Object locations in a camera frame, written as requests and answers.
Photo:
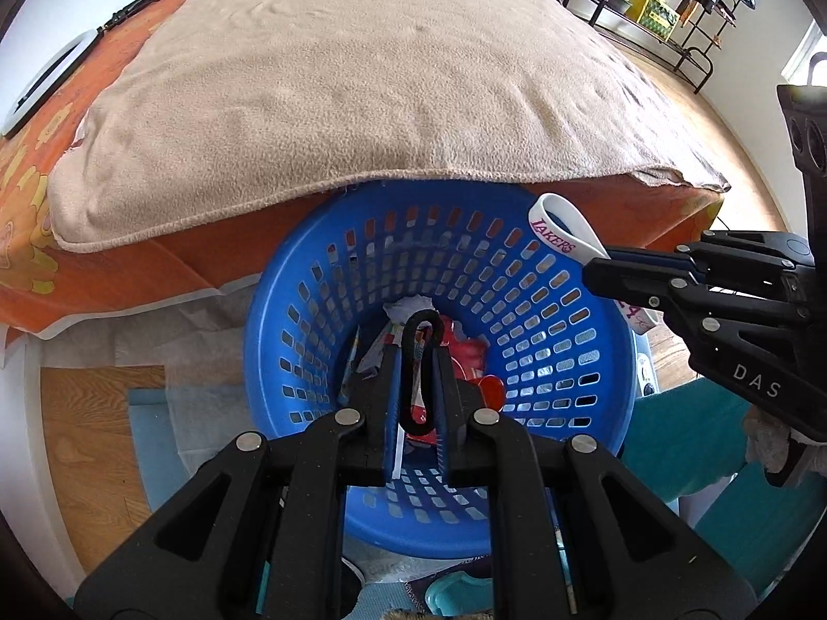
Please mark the white mattress cover sheet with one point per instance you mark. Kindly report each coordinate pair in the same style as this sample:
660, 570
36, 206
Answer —
194, 336

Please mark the orange floral bed sheet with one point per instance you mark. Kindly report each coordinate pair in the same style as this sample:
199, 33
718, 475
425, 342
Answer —
97, 284

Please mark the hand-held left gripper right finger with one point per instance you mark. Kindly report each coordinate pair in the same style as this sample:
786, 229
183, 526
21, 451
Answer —
442, 400

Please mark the person's right hand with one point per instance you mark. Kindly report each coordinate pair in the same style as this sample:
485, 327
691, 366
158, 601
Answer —
769, 442

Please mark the teal plastic object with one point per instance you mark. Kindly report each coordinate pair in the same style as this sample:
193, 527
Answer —
459, 597

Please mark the black clothes rack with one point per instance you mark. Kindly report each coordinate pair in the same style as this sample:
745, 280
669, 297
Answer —
701, 71

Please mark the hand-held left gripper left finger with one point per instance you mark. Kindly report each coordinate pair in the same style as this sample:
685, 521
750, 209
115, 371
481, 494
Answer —
393, 400

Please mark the white tissue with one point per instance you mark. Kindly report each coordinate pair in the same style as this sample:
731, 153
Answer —
404, 309

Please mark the beige blanket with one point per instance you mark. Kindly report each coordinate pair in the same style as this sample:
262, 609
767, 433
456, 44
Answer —
362, 77

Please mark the window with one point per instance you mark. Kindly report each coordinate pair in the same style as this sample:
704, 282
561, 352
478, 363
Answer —
804, 51

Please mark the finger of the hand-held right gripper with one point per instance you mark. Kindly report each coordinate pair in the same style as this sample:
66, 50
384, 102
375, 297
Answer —
633, 281
730, 252

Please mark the person's teal pants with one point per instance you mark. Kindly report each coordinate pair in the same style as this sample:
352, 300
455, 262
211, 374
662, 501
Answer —
685, 439

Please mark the long white plastic wrapper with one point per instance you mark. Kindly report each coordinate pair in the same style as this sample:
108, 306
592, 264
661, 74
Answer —
375, 361

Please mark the light blue floor mat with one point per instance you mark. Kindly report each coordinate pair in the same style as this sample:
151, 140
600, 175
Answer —
155, 452

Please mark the blue plastic basket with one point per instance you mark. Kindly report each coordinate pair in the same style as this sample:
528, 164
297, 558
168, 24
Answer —
413, 539

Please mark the white silicone wristband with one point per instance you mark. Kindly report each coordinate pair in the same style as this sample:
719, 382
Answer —
568, 247

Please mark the black tripod stand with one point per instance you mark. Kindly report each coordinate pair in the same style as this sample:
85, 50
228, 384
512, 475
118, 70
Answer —
129, 10

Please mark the yellow plastic crate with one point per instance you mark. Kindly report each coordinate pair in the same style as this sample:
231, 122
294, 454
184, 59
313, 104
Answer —
652, 10

